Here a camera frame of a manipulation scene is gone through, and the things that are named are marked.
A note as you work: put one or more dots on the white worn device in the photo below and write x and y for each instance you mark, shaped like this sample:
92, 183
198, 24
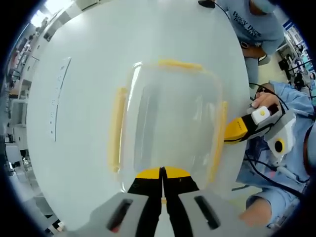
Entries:
286, 170

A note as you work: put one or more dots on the clear plastic storage box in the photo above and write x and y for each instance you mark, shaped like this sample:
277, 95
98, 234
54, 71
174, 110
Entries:
172, 128

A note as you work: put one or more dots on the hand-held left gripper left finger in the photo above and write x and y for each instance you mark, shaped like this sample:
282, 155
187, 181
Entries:
118, 217

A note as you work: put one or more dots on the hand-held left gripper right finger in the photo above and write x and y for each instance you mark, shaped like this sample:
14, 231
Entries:
212, 217

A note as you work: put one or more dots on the clear container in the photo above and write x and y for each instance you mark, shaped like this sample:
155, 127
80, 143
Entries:
116, 128

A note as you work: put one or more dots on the white built-in power strip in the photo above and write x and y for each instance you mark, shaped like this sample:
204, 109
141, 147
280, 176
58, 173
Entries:
58, 98

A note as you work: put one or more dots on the person's right hand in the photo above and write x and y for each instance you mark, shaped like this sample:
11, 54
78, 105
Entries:
266, 100

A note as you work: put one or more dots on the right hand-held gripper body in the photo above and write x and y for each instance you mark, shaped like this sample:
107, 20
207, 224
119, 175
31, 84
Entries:
281, 130

